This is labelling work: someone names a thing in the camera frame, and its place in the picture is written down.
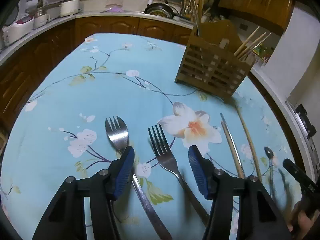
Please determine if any steel spork wide head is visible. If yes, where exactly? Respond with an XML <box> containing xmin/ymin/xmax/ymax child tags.
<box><xmin>105</xmin><ymin>115</ymin><xmax>173</xmax><ymax>240</ymax></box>

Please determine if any steel four-tine fork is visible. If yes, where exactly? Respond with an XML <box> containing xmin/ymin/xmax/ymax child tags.
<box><xmin>148</xmin><ymin>125</ymin><xmax>209</xmax><ymax>225</ymax></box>

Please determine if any dish rack with utensils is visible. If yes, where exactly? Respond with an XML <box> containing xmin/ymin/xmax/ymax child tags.
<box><xmin>180</xmin><ymin>0</ymin><xmax>213</xmax><ymax>23</ymax></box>

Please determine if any person's right hand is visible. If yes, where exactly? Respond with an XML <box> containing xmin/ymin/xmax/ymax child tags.
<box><xmin>287</xmin><ymin>201</ymin><xmax>319</xmax><ymax>239</ymax></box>

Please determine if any metal chopstick flat silver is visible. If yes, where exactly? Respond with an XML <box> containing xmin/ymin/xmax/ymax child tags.
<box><xmin>220</xmin><ymin>112</ymin><xmax>245</xmax><ymax>178</ymax></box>

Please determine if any small metal spoon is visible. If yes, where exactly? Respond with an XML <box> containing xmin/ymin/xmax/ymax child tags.
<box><xmin>264</xmin><ymin>146</ymin><xmax>274</xmax><ymax>197</ymax></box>

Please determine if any long curved wooden chopstick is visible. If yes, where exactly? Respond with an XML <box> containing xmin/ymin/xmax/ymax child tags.
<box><xmin>235</xmin><ymin>105</ymin><xmax>262</xmax><ymax>182</ymax></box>

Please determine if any blue floral tablecloth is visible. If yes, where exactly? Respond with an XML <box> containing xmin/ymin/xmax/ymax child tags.
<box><xmin>1</xmin><ymin>34</ymin><xmax>301</xmax><ymax>239</ymax></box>

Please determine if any wooden utensil holder box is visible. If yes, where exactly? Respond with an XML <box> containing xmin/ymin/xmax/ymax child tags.
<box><xmin>175</xmin><ymin>20</ymin><xmax>255</xmax><ymax>100</ymax></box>

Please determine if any wooden chopstick beside gripper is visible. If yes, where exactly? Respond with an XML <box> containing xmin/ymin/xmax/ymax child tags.
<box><xmin>237</xmin><ymin>33</ymin><xmax>271</xmax><ymax>59</ymax></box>

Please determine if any wooden chopstick standing in holder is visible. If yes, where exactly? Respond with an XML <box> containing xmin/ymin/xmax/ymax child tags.
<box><xmin>197</xmin><ymin>0</ymin><xmax>202</xmax><ymax>36</ymax></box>

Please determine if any black frying pan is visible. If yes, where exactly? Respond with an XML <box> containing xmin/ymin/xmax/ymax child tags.
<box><xmin>144</xmin><ymin>3</ymin><xmax>179</xmax><ymax>19</ymax></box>

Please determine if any purple plastic basin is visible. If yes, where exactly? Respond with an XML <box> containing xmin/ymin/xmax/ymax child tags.
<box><xmin>106</xmin><ymin>5</ymin><xmax>124</xmax><ymax>12</ymax></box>

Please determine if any white pot on counter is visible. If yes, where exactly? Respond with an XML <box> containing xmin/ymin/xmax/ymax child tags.
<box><xmin>59</xmin><ymin>0</ymin><xmax>80</xmax><ymax>17</ymax></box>

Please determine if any white rice cooker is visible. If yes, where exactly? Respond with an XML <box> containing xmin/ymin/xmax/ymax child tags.
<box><xmin>3</xmin><ymin>15</ymin><xmax>34</xmax><ymax>47</ymax></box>

